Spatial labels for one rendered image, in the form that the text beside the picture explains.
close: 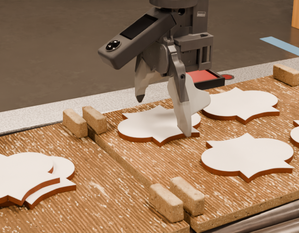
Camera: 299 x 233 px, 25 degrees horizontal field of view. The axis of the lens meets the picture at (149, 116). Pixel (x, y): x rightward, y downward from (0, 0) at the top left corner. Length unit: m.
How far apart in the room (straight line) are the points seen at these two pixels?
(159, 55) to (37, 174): 0.26
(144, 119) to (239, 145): 0.17
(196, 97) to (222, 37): 3.59
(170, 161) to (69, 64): 3.14
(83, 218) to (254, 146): 0.29
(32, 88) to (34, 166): 2.83
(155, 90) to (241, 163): 0.36
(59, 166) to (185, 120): 0.20
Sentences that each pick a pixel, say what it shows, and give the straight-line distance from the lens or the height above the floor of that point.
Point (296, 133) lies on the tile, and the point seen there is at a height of 0.95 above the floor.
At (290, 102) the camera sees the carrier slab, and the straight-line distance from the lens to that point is 1.18.
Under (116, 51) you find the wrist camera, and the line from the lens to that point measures 0.96.
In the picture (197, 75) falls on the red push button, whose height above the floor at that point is 0.93.
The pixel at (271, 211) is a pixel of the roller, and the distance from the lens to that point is 0.90.
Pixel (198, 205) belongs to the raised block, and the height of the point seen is 0.95.
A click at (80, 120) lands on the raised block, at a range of 1.02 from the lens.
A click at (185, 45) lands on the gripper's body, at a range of 0.99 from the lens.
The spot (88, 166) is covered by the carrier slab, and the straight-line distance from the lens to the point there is 0.95.
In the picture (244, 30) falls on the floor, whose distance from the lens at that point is 4.75.
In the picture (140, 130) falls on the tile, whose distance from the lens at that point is 1.03.
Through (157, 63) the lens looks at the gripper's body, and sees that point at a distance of 1.01.
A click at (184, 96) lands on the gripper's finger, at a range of 0.98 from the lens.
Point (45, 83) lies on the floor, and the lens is 3.81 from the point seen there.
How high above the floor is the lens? 1.39
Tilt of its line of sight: 25 degrees down
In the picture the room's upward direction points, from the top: straight up
